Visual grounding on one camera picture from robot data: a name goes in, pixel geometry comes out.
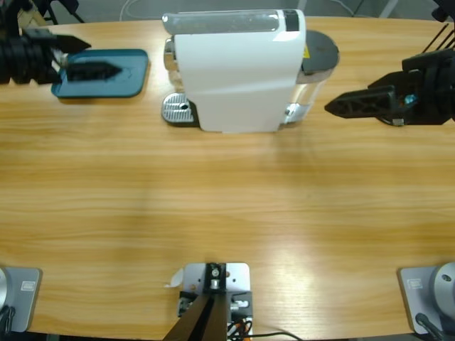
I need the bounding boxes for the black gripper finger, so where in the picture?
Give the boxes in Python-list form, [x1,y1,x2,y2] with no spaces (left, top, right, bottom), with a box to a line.
[324,85,398,121]
[52,33,92,55]
[66,61,123,82]

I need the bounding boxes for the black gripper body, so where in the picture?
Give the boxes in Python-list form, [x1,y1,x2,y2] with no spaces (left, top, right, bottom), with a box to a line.
[23,30,68,85]
[392,49,455,125]

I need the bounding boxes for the clear drinking glass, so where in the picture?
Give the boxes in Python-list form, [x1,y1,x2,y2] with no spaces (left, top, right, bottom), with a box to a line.
[56,44,114,77]

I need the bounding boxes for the white capsule coffee machine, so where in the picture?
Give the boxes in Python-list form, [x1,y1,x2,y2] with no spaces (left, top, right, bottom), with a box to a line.
[161,9,307,135]

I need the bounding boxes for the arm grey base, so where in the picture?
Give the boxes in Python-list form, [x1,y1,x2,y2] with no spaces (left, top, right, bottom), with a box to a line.
[397,261,455,335]
[0,266,43,334]

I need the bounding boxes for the black capsule holder with rods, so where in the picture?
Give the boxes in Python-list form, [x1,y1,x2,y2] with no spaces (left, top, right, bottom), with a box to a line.
[376,23,455,128]

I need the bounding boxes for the black stand legs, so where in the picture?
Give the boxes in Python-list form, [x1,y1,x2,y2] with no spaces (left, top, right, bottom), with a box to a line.
[37,0,86,25]

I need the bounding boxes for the teal plastic tray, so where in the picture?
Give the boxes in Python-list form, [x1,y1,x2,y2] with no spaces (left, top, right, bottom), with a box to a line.
[51,48,150,99]

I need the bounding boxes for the clear water tank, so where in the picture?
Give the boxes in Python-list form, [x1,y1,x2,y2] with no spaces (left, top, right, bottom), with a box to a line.
[283,30,341,126]

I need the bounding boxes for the silver drip tray grate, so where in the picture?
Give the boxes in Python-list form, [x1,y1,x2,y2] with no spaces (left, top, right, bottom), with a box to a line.
[162,92,200,128]

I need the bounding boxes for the white paper tag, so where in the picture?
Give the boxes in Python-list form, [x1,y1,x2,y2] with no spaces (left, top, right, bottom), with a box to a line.
[164,268,185,288]

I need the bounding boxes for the thin white cord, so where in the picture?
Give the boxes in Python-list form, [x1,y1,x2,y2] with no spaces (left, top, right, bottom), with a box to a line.
[119,0,168,21]

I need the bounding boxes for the grey camera mounting plate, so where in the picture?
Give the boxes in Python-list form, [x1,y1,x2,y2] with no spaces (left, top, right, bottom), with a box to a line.
[182,261,252,337]

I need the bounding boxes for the black arm base cable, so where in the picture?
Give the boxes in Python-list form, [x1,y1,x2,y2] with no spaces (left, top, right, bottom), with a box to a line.
[0,305,17,335]
[414,312,445,341]

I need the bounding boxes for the thin black cable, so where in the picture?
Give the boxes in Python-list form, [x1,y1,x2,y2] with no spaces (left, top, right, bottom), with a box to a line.
[248,330,303,341]

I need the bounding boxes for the orange connector cable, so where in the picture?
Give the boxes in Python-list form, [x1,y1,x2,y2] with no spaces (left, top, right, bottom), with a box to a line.
[227,318,252,337]

